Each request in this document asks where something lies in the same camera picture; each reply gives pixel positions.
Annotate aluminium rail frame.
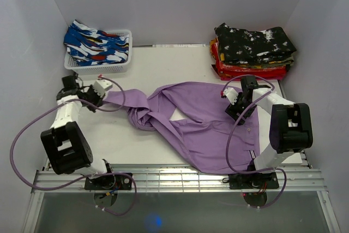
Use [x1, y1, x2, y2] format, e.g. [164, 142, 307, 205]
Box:
[23, 147, 344, 232]

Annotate purple trousers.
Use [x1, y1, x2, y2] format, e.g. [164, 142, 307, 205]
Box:
[104, 82, 260, 174]

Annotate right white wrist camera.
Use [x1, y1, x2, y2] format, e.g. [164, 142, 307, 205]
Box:
[221, 87, 239, 105]

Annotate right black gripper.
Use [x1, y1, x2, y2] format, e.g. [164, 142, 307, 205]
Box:
[225, 92, 257, 126]

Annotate blue patterned trousers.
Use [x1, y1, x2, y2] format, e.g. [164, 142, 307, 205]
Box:
[63, 20, 129, 66]

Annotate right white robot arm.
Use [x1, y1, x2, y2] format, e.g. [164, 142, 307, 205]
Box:
[220, 74, 313, 188]

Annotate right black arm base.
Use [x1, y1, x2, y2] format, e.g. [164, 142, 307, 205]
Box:
[222, 171, 279, 189]

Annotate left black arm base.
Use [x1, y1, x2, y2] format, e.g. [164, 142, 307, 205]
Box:
[84, 173, 133, 190]

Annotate red folded trousers stack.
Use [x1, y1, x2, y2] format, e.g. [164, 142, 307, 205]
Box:
[209, 39, 286, 81]

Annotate white plastic basket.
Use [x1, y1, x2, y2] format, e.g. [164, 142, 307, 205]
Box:
[64, 29, 133, 75]

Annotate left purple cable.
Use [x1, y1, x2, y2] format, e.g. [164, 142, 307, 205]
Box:
[10, 77, 139, 216]

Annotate black white patterned folded trousers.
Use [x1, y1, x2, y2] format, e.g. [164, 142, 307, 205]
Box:
[214, 23, 297, 66]

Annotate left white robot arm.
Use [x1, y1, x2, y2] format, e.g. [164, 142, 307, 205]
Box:
[40, 75, 116, 189]

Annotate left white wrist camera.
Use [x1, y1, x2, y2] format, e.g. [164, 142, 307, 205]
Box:
[92, 79, 113, 98]

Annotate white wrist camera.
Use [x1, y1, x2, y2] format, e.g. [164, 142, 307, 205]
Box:
[221, 87, 239, 105]
[92, 79, 113, 98]

